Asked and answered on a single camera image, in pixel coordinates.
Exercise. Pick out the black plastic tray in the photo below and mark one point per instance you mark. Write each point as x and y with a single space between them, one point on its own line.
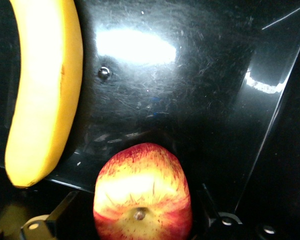
165 100

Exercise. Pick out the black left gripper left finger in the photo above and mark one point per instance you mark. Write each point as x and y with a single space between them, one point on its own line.
57 217

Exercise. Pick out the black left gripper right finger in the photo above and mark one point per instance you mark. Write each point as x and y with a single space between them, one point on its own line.
215 225

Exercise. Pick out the yellow banana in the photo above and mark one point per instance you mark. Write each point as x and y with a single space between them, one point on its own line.
47 87

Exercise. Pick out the red yellow apple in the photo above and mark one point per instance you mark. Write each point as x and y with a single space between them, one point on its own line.
142 190

